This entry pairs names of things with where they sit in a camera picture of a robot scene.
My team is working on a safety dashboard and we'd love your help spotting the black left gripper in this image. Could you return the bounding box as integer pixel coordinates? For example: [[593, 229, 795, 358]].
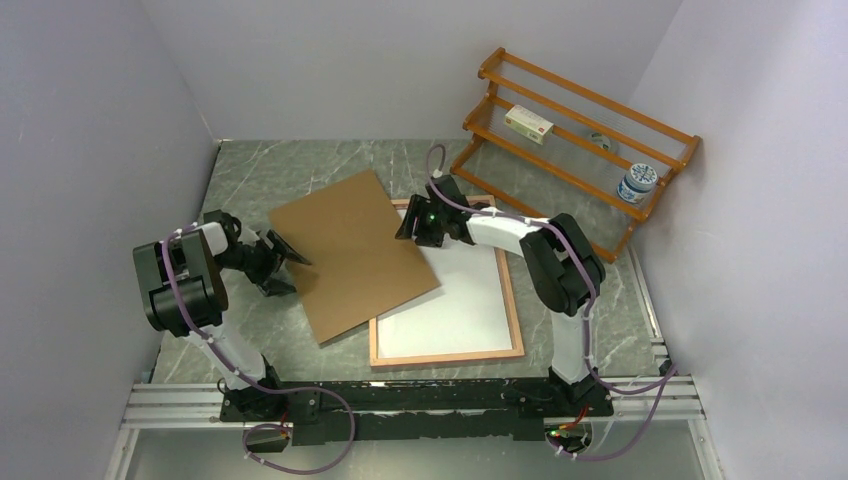
[[216, 231, 309, 297]]

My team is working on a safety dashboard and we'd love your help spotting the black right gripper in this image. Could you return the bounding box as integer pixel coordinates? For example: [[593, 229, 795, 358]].
[[396, 195, 448, 248]]

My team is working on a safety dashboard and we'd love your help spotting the pink wooden photo frame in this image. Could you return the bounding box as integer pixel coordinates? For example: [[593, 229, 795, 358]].
[[368, 194, 527, 369]]

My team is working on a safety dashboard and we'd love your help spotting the brown cardboard backing board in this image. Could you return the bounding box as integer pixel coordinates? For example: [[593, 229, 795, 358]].
[[268, 170, 440, 344]]

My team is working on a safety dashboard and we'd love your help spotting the landscape photo print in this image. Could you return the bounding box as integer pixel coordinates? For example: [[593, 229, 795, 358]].
[[374, 201, 519, 361]]

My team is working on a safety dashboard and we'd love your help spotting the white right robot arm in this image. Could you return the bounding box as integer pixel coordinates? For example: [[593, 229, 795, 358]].
[[395, 175, 606, 415]]

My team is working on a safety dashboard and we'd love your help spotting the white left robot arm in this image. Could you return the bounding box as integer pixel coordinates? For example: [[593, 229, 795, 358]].
[[132, 210, 309, 420]]

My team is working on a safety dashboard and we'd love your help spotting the orange wooden shelf rack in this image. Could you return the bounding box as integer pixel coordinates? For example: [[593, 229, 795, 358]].
[[450, 47, 702, 262]]

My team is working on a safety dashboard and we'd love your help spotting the white green small box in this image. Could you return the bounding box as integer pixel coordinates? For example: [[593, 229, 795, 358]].
[[504, 105, 554, 145]]

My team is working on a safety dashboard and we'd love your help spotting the blue white round jar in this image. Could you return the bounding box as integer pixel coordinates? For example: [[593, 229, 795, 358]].
[[616, 163, 659, 205]]

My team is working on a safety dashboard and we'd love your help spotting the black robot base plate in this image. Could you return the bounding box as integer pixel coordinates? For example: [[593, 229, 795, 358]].
[[219, 374, 614, 446]]

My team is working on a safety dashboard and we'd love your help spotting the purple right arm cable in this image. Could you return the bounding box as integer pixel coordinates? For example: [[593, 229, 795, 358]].
[[425, 144, 680, 463]]

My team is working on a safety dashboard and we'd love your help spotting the aluminium rail frame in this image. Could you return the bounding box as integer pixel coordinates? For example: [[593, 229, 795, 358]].
[[103, 245, 723, 480]]

